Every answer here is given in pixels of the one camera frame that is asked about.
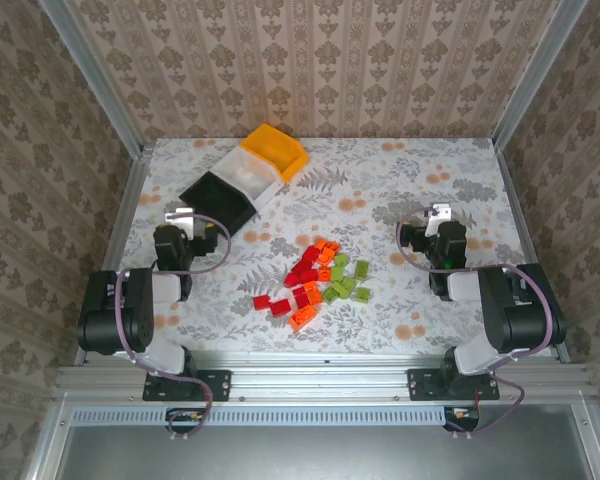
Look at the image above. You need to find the black plastic bin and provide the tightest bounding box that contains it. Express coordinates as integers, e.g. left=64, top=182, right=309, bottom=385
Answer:
left=178, top=170, right=259, bottom=237

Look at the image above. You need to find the white plastic bin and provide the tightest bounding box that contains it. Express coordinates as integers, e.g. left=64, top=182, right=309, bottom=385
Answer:
left=214, top=145, right=287, bottom=211

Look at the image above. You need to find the yellow plastic bin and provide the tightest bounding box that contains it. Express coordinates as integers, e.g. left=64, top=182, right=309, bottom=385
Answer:
left=239, top=122, right=310, bottom=184

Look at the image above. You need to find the floral patterned table sheet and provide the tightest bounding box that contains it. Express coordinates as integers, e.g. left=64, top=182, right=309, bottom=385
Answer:
left=97, top=137, right=556, bottom=357

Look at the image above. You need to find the small electronics board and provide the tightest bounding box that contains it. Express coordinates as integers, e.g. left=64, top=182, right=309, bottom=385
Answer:
left=443, top=405, right=481, bottom=432
left=167, top=407, right=206, bottom=434

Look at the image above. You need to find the grey metal panel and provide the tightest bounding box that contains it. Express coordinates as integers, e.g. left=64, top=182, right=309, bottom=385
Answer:
left=29, top=402, right=600, bottom=480

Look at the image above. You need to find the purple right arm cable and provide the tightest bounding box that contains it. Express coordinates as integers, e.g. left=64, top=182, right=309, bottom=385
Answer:
left=395, top=205, right=555, bottom=439

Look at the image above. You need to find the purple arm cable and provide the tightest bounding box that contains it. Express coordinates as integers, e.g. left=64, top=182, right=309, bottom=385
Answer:
left=114, top=213, right=232, bottom=441
left=395, top=205, right=555, bottom=439

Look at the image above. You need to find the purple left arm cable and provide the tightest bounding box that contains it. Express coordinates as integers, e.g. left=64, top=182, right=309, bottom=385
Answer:
left=114, top=213, right=232, bottom=441

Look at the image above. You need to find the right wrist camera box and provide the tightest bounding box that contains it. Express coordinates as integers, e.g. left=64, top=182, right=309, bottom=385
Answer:
left=426, top=203, right=452, bottom=236

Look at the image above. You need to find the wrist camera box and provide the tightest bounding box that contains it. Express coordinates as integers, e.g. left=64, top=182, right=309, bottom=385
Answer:
left=426, top=203, right=452, bottom=236
left=164, top=206, right=198, bottom=237

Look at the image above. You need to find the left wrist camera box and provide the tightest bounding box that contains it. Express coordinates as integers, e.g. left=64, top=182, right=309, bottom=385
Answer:
left=164, top=206, right=198, bottom=237

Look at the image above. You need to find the aluminium side rail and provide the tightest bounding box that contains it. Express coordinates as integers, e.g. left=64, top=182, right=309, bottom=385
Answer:
left=493, top=142, right=572, bottom=364
left=73, top=143, right=156, bottom=365

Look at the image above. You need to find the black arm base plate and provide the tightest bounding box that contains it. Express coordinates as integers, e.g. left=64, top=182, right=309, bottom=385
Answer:
left=143, top=368, right=232, bottom=403
left=407, top=368, right=501, bottom=403

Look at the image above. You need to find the aluminium table edge rail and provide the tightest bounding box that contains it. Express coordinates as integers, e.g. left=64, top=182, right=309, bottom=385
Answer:
left=54, top=350, right=594, bottom=404

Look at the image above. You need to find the grey slotted cable duct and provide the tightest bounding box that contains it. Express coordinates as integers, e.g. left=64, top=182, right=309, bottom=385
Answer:
left=72, top=405, right=449, bottom=427

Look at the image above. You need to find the aluminium frame post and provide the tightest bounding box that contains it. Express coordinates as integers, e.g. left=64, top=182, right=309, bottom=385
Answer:
left=37, top=0, right=146, bottom=161
left=492, top=0, right=591, bottom=151

